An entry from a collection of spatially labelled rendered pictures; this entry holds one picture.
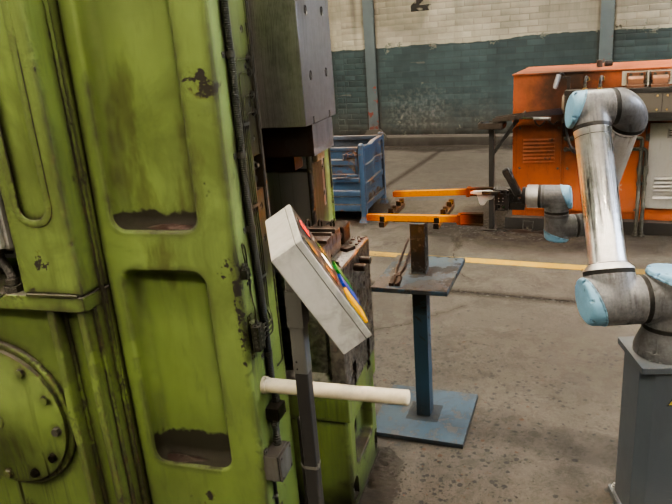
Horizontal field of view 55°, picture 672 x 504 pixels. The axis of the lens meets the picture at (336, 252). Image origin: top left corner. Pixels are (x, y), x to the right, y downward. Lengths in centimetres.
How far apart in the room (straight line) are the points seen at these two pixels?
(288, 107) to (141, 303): 74
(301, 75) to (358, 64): 828
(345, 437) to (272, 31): 133
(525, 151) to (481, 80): 424
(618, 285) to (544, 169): 349
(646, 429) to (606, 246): 59
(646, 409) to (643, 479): 25
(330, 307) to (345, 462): 102
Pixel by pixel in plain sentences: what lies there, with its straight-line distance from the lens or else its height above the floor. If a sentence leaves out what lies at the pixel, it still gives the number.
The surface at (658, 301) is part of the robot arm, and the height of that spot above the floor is 80.
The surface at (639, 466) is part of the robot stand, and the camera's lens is 238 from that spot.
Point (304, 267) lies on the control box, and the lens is 139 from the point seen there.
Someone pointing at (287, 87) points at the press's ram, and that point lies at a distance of 191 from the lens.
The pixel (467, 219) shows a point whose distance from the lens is 243.
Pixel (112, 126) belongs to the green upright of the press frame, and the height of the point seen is 141.
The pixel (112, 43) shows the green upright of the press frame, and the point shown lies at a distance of 193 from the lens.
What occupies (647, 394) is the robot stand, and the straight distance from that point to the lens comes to 224.
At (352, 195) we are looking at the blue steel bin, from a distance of 592.
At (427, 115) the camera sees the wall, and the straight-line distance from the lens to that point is 988.
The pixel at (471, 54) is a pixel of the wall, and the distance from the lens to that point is 965.
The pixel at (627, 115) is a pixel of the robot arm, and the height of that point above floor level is 131.
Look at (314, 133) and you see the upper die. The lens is 197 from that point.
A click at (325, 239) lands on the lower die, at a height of 99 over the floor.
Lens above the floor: 159
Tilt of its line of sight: 18 degrees down
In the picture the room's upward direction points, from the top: 4 degrees counter-clockwise
